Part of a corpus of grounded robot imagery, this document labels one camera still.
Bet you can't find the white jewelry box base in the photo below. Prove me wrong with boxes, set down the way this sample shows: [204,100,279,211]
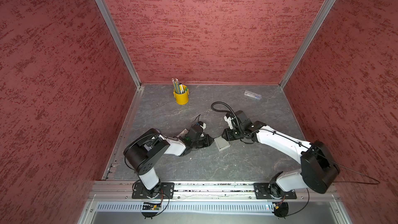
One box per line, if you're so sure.
[214,136,231,151]

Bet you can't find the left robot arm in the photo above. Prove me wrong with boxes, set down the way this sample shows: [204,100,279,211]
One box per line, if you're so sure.
[123,121,215,199]

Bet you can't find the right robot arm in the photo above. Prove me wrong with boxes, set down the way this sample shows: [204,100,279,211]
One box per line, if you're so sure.
[222,111,341,199]

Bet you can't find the white jewelry box left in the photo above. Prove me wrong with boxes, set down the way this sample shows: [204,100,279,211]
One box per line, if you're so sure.
[177,129,189,139]

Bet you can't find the clear plastic pencil case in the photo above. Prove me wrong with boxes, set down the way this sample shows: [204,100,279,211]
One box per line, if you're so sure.
[244,90,262,100]

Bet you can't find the yellow pencil cup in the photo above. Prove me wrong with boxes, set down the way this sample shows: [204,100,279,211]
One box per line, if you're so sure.
[173,85,189,105]

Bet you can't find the bundle of coloured pencils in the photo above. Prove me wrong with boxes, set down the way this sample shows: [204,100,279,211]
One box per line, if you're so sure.
[172,78,186,94]

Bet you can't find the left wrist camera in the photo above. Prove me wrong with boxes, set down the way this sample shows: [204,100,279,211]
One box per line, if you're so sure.
[199,121,206,130]

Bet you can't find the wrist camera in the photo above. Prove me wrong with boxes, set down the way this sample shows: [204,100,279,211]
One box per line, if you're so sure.
[224,115,234,130]
[199,121,206,130]

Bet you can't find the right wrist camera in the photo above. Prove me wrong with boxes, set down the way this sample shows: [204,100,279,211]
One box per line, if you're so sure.
[224,115,234,130]

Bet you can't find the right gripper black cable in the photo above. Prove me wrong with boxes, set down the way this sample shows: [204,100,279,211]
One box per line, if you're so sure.
[210,101,241,131]

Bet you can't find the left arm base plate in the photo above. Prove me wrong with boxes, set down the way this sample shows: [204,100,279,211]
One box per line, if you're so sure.
[131,181,175,200]

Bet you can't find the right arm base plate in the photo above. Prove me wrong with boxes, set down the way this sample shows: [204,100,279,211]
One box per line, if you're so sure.
[253,183,297,200]

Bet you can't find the white slotted cable duct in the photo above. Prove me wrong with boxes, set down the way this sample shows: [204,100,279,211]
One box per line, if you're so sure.
[95,201,274,215]

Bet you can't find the aluminium front rail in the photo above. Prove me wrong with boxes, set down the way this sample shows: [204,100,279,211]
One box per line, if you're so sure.
[89,180,341,203]

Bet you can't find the right aluminium corner post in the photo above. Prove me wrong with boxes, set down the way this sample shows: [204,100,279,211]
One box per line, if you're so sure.
[279,0,336,90]

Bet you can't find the aluminium corner post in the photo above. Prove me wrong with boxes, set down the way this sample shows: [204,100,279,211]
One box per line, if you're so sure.
[279,0,336,90]
[95,0,142,89]

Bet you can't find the left aluminium corner post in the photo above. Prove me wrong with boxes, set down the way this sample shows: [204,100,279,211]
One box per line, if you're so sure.
[95,0,142,89]

